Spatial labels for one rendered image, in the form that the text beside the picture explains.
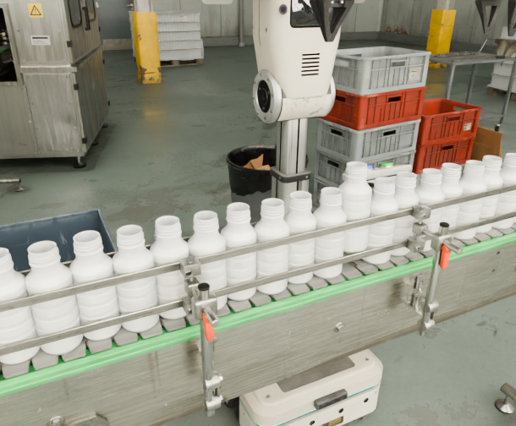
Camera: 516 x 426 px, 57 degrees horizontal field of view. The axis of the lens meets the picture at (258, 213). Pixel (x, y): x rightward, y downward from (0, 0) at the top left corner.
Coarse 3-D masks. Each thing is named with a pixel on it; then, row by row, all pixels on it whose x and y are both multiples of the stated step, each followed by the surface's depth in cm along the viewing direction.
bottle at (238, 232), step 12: (240, 204) 77; (228, 216) 75; (240, 216) 75; (228, 228) 76; (240, 228) 75; (252, 228) 77; (228, 240) 75; (240, 240) 75; (252, 240) 76; (228, 264) 77; (240, 264) 77; (252, 264) 78; (228, 276) 79; (240, 276) 78; (252, 276) 79; (252, 288) 80; (240, 300) 80
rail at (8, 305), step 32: (480, 192) 96; (352, 224) 83; (480, 224) 99; (224, 256) 73; (352, 256) 86; (64, 288) 64; (96, 288) 66; (224, 288) 76; (128, 320) 70; (0, 352) 63
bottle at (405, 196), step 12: (396, 180) 90; (408, 180) 88; (396, 192) 90; (408, 192) 89; (408, 204) 89; (408, 216) 90; (396, 228) 92; (408, 228) 92; (396, 240) 93; (396, 252) 94; (408, 252) 94
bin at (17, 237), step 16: (16, 224) 117; (32, 224) 119; (48, 224) 120; (64, 224) 122; (80, 224) 124; (96, 224) 126; (0, 240) 117; (16, 240) 118; (32, 240) 120; (48, 240) 122; (64, 240) 124; (112, 240) 110; (16, 256) 120; (64, 256) 126
